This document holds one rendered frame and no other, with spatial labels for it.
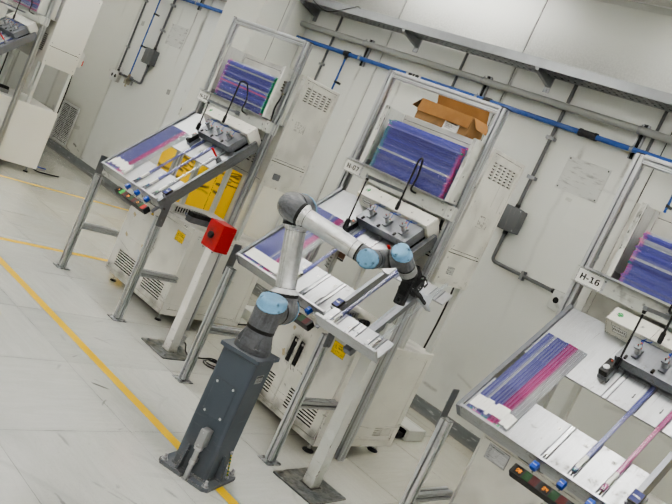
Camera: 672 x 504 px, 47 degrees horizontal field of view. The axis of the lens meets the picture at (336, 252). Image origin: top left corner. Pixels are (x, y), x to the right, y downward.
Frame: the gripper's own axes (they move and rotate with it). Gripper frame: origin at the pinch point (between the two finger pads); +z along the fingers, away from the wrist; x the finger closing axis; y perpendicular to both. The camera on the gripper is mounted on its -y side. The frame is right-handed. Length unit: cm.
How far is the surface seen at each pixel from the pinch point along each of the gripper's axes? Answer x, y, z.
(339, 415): 11, -49, 32
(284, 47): 335, 195, 115
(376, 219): 59, 37, 18
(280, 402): 62, -54, 68
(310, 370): 31, -43, 22
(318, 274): 59, -5, 14
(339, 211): 86, 35, 25
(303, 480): 13, -78, 51
